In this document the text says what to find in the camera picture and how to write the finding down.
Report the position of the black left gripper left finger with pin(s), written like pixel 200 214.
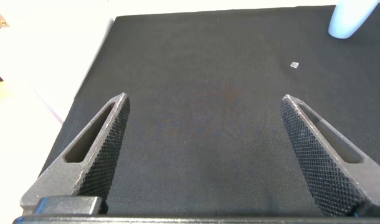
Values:
pixel 68 183

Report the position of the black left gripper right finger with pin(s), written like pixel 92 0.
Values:
pixel 330 180

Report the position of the small grey scrap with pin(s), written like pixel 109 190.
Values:
pixel 294 64

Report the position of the periwinkle blue plastic cup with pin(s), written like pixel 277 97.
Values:
pixel 349 18

